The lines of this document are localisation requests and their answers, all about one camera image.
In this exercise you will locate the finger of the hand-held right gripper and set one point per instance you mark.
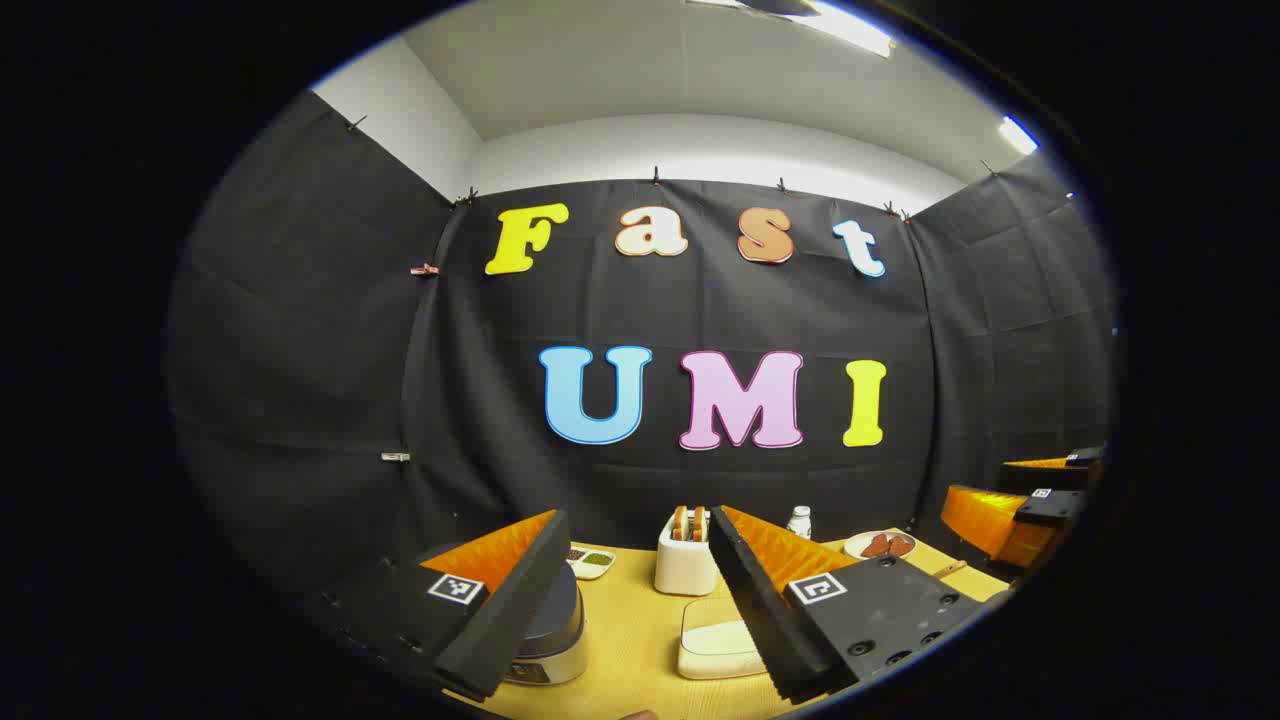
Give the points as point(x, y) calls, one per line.
point(1040, 472)
point(985, 520)

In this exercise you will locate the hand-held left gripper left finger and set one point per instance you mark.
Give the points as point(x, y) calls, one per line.
point(520, 610)

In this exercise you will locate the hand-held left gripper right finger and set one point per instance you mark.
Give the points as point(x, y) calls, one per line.
point(760, 620)

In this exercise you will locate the grey rice cooker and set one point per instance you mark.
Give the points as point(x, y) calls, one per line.
point(555, 640)

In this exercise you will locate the wooden spoon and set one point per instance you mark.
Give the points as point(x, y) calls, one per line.
point(950, 569)

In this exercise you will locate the clear plastic rice container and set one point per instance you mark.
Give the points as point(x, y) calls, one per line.
point(715, 665)

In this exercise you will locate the white divided condiment dish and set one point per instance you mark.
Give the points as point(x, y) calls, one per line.
point(592, 562)

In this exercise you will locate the red meat slice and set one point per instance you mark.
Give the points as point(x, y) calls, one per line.
point(900, 545)
point(875, 546)

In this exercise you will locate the white toaster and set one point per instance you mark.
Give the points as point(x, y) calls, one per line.
point(680, 570)

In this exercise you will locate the white plastic drink bottle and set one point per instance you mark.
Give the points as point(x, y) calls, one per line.
point(799, 520)

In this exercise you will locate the toasted bread slice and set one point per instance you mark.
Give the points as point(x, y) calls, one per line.
point(699, 522)
point(680, 522)

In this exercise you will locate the white round plate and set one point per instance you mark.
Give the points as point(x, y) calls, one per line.
point(852, 547)

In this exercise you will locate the black backdrop cloth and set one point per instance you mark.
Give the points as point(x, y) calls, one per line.
point(700, 310)

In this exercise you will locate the ceiling light panel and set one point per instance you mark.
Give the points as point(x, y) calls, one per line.
point(1017, 135)
point(850, 25)

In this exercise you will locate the pink cloth clip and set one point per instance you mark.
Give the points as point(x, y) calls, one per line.
point(424, 270)

